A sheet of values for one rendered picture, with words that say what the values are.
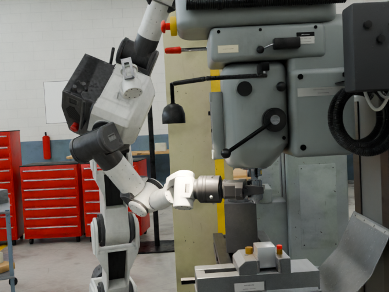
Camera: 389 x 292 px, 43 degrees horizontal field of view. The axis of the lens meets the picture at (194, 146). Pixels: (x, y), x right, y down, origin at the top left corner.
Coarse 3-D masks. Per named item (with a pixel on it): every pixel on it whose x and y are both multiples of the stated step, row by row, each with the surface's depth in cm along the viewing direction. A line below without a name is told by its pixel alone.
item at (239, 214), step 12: (228, 204) 184; (240, 204) 183; (252, 204) 183; (228, 216) 184; (240, 216) 183; (252, 216) 183; (228, 228) 184; (240, 228) 184; (252, 228) 183; (228, 240) 184; (240, 240) 184; (252, 240) 184; (228, 252) 185
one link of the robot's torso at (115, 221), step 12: (96, 168) 205; (96, 180) 205; (108, 180) 210; (108, 192) 211; (108, 204) 212; (120, 204) 213; (108, 216) 206; (120, 216) 208; (132, 216) 213; (108, 228) 206; (120, 228) 208; (132, 228) 210; (108, 240) 207; (120, 240) 209
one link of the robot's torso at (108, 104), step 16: (112, 48) 182; (80, 64) 180; (96, 64) 182; (80, 80) 177; (96, 80) 179; (112, 80) 180; (144, 80) 184; (64, 96) 175; (80, 96) 174; (96, 96) 175; (112, 96) 177; (144, 96) 182; (64, 112) 184; (80, 112) 180; (96, 112) 173; (112, 112) 173; (128, 112) 175; (144, 112) 181; (80, 128) 181; (96, 128) 175; (128, 128) 175; (128, 144) 192
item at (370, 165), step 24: (360, 96) 162; (360, 120) 163; (384, 120) 142; (360, 168) 165; (384, 168) 143; (360, 192) 165; (384, 192) 144; (384, 216) 145; (384, 264) 147; (384, 288) 148
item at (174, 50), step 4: (168, 48) 162; (172, 48) 162; (176, 48) 162; (180, 48) 162; (184, 48) 162; (188, 48) 162; (192, 48) 162; (196, 48) 162; (200, 48) 162; (204, 48) 162; (168, 52) 162; (172, 52) 162; (176, 52) 162; (180, 52) 162
